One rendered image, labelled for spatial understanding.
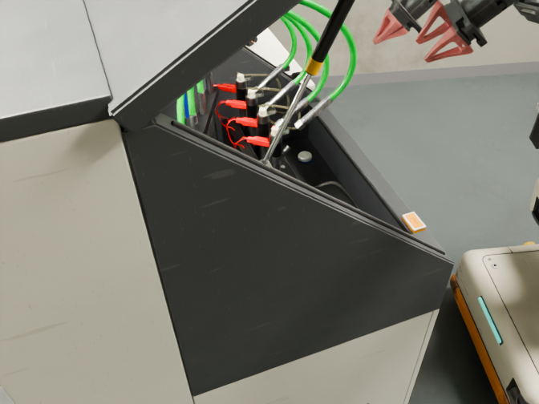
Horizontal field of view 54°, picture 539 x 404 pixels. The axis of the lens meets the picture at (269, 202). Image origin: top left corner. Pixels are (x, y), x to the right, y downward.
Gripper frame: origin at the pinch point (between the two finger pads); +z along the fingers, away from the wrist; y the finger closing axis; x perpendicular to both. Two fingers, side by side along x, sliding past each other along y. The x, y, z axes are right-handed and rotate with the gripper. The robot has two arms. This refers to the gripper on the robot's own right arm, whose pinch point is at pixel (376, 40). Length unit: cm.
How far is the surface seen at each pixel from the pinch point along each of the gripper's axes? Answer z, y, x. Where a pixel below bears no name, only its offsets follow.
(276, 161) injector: 30.9, 5.9, 19.2
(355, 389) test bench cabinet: 55, -40, 50
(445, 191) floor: 38, -134, -72
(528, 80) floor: -24, -195, -164
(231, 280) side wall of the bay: 34, 20, 58
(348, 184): 29.8, -21.8, 8.9
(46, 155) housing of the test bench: 25, 56, 62
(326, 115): 25.0, -13.3, -10.1
